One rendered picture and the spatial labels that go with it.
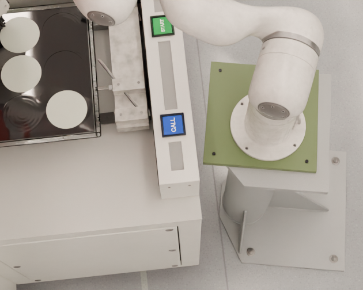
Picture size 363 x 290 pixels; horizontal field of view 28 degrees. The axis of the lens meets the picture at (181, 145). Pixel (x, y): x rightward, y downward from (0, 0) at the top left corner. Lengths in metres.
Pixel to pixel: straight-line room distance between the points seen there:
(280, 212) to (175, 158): 1.01
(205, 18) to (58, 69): 0.56
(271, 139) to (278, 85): 0.36
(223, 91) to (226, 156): 0.18
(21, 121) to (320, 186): 0.75
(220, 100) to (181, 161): 0.26
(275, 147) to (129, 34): 0.47
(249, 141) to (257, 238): 0.84
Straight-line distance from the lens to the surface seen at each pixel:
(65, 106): 1.80
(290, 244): 2.60
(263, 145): 1.81
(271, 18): 1.46
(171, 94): 1.72
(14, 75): 1.86
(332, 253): 2.62
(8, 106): 1.83
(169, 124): 1.69
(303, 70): 1.45
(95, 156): 1.83
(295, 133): 1.83
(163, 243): 2.03
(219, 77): 1.88
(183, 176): 1.65
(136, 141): 1.83
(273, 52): 1.46
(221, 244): 2.60
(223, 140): 1.81
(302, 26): 1.48
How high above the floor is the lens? 2.55
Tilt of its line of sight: 72 degrees down
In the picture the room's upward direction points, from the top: 3 degrees counter-clockwise
